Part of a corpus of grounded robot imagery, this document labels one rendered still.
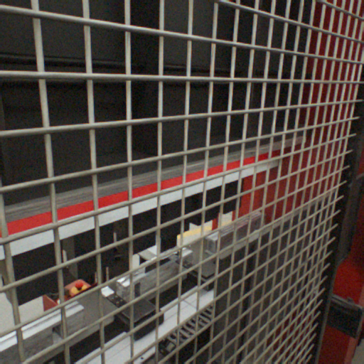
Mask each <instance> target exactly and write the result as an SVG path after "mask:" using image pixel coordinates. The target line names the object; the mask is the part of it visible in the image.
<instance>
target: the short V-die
mask: <svg viewBox="0 0 364 364"><path fill-rule="evenodd" d="M169 261H171V260H170V259H169V258H166V259H160V260H159V266H161V265H162V264H165V263H167V262H169ZM155 268H156V262H154V263H152V264H150V265H148V266H146V267H143V268H141V269H140V272H143V273H145V274H146V273H148V272H150V271H152V270H153V269H155Z"/></svg>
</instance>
